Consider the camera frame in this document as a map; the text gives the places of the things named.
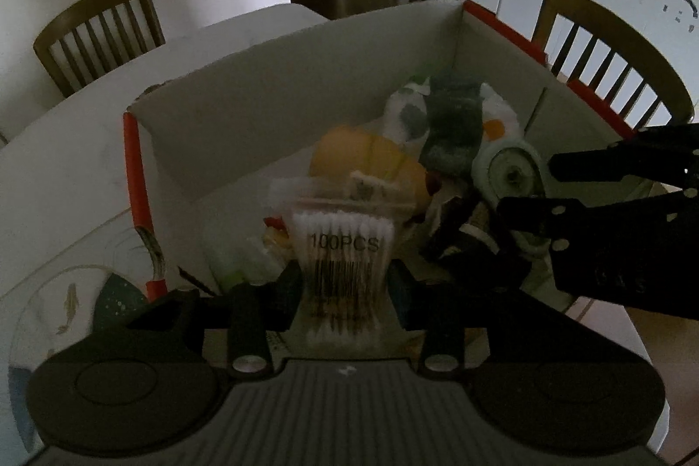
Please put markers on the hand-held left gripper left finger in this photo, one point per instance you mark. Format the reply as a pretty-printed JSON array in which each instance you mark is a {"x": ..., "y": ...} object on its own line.
[{"x": 289, "y": 290}]

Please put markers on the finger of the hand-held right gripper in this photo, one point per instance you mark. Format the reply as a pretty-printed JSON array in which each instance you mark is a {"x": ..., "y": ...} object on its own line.
[
  {"x": 527, "y": 215},
  {"x": 611, "y": 163}
]

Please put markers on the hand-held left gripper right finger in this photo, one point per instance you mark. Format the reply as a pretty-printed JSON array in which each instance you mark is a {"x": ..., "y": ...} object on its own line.
[{"x": 398, "y": 290}]

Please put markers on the dark snack packet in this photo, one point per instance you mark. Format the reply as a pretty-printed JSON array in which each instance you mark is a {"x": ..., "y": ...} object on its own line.
[{"x": 475, "y": 247}]

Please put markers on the white and green tube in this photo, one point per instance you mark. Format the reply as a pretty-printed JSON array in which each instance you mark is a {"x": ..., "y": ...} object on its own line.
[{"x": 240, "y": 253}]

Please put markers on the clear cotton swab packet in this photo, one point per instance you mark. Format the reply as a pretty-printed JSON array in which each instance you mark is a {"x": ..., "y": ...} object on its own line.
[{"x": 341, "y": 247}]

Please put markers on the printed white wipes packet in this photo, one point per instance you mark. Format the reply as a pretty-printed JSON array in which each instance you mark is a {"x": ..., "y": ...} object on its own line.
[{"x": 453, "y": 116}]

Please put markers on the tan squeeze bottle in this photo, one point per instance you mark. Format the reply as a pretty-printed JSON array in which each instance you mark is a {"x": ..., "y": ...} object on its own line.
[{"x": 355, "y": 155}]

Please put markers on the red cardboard box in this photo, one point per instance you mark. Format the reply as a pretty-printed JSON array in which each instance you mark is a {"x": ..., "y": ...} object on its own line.
[{"x": 284, "y": 95}]

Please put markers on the dark wooden slat-back chair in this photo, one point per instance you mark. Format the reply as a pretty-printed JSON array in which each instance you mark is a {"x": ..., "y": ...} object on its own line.
[
  {"x": 611, "y": 40},
  {"x": 104, "y": 24}
]

